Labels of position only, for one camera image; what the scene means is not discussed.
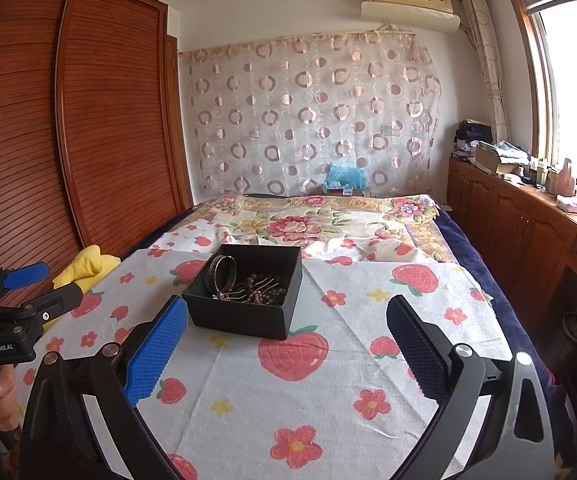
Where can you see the pink bottle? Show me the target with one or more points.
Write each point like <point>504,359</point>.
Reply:
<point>566,177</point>

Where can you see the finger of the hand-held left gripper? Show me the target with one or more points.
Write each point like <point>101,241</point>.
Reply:
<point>58,302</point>
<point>28,272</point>

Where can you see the yellow cloth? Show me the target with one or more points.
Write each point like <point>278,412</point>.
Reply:
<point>86,265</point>

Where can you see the blue plastic bag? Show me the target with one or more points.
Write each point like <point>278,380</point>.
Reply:
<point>343,177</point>

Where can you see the floral bedspread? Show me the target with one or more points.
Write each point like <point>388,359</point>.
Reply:
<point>293,225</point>

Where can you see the circle pattern sheer curtain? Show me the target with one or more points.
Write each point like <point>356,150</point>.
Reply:
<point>293,110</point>

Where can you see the dark blue bed sheet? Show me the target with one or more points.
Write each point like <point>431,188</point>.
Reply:
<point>508,320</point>

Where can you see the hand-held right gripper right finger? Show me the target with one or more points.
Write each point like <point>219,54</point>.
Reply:
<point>418,350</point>

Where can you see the wooden cabinet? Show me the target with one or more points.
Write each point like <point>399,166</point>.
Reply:
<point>508,215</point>

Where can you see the white air conditioner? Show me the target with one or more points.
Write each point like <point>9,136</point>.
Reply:
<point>408,7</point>

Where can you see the pile of dark clothes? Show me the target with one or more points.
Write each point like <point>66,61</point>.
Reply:
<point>471,135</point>

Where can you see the crystal flower hairpin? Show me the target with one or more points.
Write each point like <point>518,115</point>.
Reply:
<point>268,282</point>

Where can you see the dark bowl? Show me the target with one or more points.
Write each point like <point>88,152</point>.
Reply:
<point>575,329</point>

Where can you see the black jewelry box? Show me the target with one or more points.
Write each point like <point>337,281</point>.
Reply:
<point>238,320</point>

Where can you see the beige window curtain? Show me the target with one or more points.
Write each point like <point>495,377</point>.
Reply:
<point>488,60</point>

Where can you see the fruit and flower print blanket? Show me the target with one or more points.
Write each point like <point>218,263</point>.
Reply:
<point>348,300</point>

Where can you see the white tissue box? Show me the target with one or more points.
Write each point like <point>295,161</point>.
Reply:
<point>568,204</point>

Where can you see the silver engraved bangle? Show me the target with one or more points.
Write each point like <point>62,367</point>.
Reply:
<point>233,275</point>

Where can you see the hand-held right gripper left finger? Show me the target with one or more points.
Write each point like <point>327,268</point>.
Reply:
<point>156,350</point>

